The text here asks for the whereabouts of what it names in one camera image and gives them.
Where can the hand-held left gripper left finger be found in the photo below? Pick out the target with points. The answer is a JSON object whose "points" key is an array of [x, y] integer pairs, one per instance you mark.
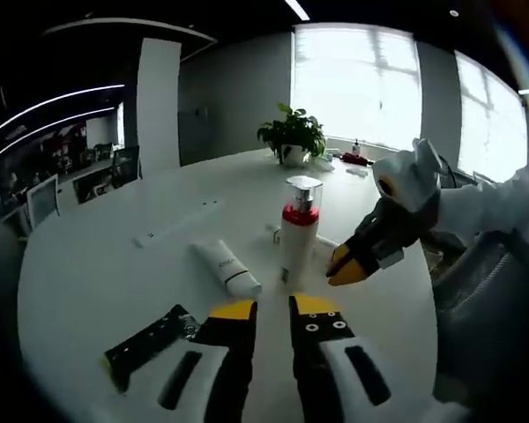
{"points": [[229, 352]]}

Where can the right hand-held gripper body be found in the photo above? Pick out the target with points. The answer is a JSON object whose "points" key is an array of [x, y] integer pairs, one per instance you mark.
{"points": [[410, 176]]}

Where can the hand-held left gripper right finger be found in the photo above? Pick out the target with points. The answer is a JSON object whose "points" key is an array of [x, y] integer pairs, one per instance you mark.
{"points": [[317, 365]]}

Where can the white red-collared skincare pump bottle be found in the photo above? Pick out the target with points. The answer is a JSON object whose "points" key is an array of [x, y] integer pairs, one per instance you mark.
{"points": [[297, 238]]}

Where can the dark green printed skincare pouch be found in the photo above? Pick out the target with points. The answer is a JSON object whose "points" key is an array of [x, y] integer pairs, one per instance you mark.
{"points": [[145, 341]]}

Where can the large white skincare tube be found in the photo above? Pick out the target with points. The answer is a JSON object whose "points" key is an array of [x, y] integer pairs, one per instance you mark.
{"points": [[227, 266]]}

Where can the small clear pump bottle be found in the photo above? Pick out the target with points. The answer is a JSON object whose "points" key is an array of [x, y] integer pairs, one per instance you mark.
{"points": [[357, 149]]}

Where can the red object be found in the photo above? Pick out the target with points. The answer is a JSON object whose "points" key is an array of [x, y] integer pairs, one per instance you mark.
{"points": [[357, 159]]}

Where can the bright window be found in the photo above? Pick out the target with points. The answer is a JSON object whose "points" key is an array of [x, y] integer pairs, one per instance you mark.
{"points": [[485, 123], [357, 79]]}

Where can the green potted plant white pot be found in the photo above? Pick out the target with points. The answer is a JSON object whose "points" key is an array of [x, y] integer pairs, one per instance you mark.
{"points": [[293, 130]]}

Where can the linear ceiling light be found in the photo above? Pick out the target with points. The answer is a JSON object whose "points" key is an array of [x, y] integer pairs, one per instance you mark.
{"points": [[297, 9], [70, 94], [48, 128]]}

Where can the black mesh office chair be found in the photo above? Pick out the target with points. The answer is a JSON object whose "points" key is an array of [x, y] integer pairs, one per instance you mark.
{"points": [[125, 164]]}

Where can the white mesh office chair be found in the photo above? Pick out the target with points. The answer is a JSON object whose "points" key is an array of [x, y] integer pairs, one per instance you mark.
{"points": [[42, 200]]}

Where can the wall switch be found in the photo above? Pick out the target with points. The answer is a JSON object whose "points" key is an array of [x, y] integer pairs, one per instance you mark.
{"points": [[197, 112]]}

